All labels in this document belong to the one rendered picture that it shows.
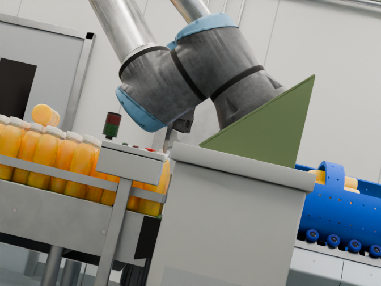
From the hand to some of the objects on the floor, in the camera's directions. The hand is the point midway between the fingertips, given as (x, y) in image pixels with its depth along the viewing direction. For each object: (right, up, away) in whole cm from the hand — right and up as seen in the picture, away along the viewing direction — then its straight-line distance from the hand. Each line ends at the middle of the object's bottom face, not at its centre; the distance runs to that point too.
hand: (164, 151), depth 234 cm
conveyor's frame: (-98, -92, +1) cm, 135 cm away
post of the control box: (-34, -105, -29) cm, 115 cm away
